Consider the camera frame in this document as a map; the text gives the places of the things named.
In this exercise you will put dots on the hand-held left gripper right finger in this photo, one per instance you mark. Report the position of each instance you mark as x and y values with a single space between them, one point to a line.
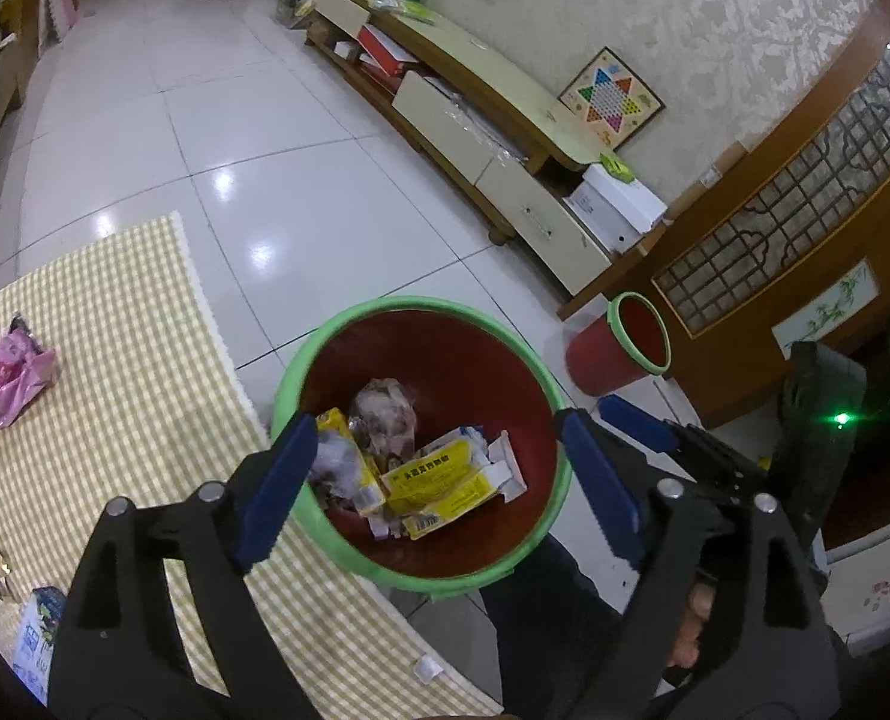
602 487

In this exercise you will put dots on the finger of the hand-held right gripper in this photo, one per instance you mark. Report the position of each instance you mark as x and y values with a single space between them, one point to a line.
632 420

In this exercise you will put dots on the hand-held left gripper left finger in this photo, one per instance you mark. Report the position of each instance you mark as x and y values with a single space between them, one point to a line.
276 495

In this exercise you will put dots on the newspaper ball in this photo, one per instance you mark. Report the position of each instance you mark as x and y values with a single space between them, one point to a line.
385 416

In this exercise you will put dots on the yellow wrapper black print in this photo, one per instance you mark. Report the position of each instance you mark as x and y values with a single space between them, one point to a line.
437 480

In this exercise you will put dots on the large red bin green rim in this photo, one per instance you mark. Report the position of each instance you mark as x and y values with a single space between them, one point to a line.
452 360

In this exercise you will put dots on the pink snack bag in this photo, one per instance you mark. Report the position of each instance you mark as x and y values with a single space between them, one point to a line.
6 382

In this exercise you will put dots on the person's right hand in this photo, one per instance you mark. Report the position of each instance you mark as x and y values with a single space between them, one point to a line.
689 630

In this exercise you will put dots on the small red bin green rim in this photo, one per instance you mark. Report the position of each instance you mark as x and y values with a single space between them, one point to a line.
595 356

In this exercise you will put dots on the white flowered cabinet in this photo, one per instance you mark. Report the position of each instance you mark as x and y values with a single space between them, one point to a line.
880 577

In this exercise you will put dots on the yellow checkered tablecloth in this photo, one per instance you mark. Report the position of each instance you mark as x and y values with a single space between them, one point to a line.
115 360

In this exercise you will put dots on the wooden lattice cabinet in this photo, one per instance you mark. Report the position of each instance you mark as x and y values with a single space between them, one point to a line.
790 187

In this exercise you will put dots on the white cardboard box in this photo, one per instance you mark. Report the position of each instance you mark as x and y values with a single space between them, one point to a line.
617 199

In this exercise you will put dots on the white paper scrap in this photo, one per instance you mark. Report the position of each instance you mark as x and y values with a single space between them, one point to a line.
426 667

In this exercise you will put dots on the crushed blue white carton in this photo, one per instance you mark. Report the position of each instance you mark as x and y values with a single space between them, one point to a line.
40 630

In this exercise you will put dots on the star checkers board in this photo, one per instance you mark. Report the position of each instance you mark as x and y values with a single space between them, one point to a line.
610 94

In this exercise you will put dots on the long television cabinet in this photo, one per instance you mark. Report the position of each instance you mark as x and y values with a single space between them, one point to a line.
490 75

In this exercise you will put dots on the red flat box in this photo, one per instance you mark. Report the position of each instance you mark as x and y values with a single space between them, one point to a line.
385 49

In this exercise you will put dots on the green plastic packet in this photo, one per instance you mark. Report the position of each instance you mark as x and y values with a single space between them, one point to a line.
400 6

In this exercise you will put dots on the pink white foam mats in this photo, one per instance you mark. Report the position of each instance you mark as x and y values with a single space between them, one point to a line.
59 7

